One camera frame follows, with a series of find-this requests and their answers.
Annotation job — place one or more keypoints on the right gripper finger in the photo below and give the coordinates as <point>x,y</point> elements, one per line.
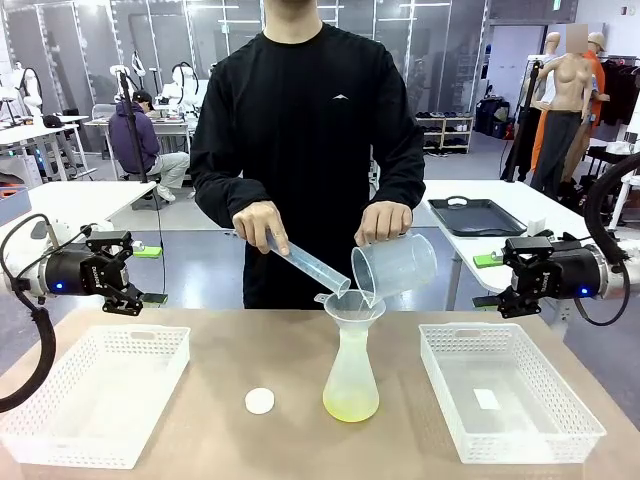
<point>525,252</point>
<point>522,300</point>

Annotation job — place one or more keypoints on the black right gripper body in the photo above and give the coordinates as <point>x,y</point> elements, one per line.
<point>575,272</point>

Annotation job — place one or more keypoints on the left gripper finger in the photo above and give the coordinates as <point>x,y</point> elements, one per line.
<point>125,300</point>
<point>115,245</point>

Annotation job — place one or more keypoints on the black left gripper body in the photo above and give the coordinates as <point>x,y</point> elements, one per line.
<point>75,272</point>

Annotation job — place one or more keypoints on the white perforated plastic basket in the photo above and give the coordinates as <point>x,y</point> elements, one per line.
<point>510,400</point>
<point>100,400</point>

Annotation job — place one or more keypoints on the clear plastic measuring beaker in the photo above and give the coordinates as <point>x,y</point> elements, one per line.
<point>400,265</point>

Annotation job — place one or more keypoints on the white round flask cap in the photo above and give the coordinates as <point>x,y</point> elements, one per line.
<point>259,401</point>

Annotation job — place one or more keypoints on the translucent plastic funnel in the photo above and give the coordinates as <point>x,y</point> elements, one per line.
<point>345,310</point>

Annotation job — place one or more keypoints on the clear plastic graduated cylinder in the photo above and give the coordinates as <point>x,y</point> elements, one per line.
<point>310,265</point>

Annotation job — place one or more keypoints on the translucent plastic conical flask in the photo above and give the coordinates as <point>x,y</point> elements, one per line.
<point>350,385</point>

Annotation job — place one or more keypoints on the person's right forearm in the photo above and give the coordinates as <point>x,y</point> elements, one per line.
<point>225,200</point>

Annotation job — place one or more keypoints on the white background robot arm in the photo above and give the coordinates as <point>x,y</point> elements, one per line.
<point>177,87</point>
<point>31,90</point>

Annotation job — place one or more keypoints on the person's left forearm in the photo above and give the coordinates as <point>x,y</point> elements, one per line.
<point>400,190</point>

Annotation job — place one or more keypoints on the person's left hand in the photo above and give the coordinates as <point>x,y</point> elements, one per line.
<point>385,220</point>

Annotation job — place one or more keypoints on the person's right hand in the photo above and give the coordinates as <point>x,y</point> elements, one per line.
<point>260,222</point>

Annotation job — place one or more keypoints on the large white side table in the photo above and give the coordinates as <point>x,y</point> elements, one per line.
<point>560,210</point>

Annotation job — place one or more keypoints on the black plastic tray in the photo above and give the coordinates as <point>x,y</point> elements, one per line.
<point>475,217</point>

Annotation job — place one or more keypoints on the grey storage box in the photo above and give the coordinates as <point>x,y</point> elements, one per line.
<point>12,205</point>

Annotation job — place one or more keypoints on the person in purple hoodie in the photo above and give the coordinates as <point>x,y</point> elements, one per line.
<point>135,140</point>

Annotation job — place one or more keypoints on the metal workbench with robot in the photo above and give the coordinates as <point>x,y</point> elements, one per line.
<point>172,125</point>

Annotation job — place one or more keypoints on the black tripod beside mannequins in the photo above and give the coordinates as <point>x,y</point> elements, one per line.
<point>525,115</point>

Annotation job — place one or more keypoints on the black bags pile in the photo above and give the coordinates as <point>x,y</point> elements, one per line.
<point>492,117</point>

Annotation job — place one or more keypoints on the wooden shoe rack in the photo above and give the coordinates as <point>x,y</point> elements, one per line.
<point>450,135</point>

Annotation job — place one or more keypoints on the black baseball cap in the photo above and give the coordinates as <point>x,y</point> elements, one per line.
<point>52,120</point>

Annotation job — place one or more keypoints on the white background desk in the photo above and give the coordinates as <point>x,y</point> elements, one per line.
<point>30,134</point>

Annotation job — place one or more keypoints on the tan mannequin dark trousers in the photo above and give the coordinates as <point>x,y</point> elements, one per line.
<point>567,75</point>

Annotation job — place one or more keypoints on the clothes rack with dark garments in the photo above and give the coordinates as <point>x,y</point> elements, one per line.
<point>620,90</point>

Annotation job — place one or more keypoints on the mannequin in orange jacket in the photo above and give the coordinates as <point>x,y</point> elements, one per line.
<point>596,65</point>

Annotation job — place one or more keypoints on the white mannequin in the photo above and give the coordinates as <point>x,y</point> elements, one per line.
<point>551,45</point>

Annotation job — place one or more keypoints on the person in black sweater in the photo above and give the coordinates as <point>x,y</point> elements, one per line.
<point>300,125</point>

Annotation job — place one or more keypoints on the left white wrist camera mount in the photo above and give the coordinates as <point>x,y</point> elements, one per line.
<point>104,226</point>

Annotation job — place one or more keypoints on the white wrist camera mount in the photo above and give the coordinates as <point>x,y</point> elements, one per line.
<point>539,226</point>
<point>104,226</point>

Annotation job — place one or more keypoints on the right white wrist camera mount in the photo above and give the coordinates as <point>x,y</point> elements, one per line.
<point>539,226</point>

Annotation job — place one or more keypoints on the black camera tripod stand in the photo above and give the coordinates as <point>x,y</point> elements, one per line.
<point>134,130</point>

